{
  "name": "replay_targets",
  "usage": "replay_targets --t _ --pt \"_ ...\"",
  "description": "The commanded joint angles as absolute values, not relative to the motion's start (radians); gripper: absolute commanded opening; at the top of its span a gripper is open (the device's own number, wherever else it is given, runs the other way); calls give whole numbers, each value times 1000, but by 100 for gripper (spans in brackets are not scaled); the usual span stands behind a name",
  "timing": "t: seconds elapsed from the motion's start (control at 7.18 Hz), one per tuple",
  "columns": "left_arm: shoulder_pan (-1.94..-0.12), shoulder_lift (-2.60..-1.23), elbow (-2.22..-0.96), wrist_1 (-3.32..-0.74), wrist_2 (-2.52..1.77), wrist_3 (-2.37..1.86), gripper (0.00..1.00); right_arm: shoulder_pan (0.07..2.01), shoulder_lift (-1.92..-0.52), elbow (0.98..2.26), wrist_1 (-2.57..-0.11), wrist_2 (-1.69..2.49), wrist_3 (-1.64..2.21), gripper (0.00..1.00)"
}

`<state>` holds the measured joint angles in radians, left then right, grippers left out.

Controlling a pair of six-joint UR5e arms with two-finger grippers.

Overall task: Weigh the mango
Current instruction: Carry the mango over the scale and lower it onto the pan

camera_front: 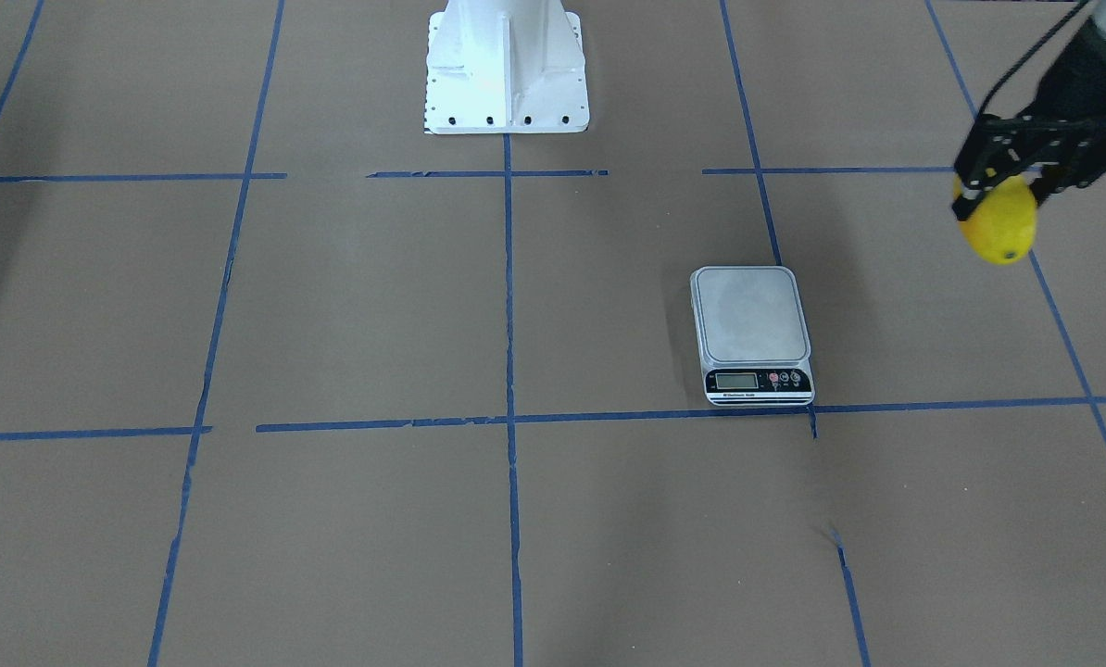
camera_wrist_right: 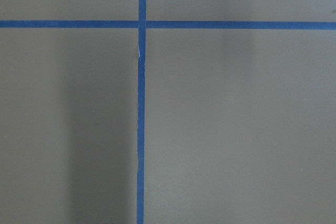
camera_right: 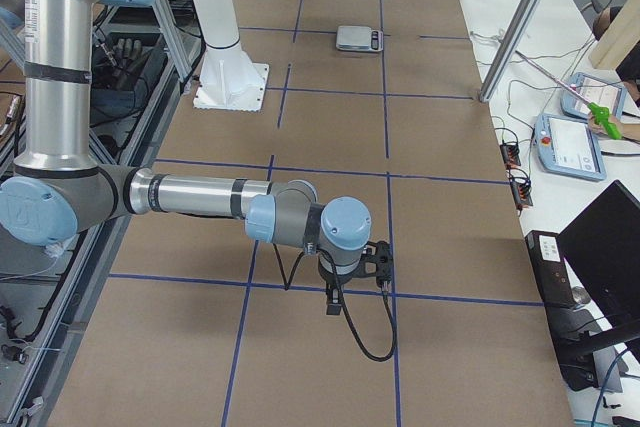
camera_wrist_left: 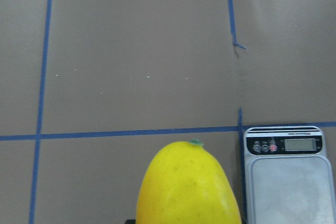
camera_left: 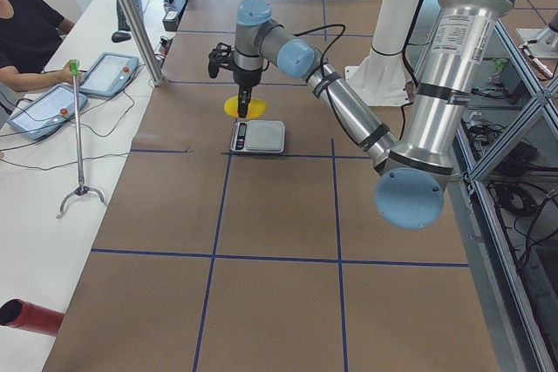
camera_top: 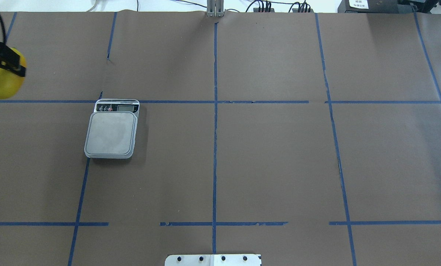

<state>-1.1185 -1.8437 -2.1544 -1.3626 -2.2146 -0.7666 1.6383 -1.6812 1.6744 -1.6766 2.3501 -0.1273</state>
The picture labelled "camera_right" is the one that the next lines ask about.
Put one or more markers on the silver digital kitchen scale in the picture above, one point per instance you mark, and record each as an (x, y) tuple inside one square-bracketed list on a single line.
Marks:
[(359, 39)]

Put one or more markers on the near teach pendant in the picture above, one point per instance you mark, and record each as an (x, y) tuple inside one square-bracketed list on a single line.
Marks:
[(566, 146)]

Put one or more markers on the green handled grabber stick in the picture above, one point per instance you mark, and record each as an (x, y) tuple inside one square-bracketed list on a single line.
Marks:
[(600, 112)]

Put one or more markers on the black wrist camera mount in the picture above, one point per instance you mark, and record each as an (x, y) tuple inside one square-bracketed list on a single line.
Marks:
[(377, 262)]

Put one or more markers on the black monitor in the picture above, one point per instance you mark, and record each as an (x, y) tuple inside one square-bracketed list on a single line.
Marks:
[(601, 245)]

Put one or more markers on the teach pendant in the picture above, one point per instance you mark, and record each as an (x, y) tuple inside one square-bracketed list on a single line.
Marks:
[(566, 146), (604, 93)]

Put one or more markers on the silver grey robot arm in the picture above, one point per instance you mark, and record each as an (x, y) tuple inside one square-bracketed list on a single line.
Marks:
[(59, 190)]

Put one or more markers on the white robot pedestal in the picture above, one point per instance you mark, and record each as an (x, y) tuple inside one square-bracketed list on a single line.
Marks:
[(229, 79)]

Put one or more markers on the orange black connector strip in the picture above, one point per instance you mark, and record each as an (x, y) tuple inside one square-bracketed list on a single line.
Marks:
[(519, 180)]

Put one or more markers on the brown cardboard table cover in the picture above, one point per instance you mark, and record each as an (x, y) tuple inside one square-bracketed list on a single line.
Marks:
[(193, 326)]

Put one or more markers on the aluminium frame post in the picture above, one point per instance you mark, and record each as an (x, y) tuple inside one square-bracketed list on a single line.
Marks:
[(516, 29)]

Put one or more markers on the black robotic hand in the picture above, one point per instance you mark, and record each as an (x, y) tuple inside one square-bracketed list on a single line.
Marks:
[(131, 66)]

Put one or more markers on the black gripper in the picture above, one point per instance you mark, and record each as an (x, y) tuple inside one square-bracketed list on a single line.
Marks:
[(334, 281)]

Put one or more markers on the far teach pendant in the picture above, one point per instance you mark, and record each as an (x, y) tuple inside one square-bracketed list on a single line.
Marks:
[(604, 93)]

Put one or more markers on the black computer box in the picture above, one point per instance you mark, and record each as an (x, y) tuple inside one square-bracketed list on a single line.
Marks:
[(571, 326)]

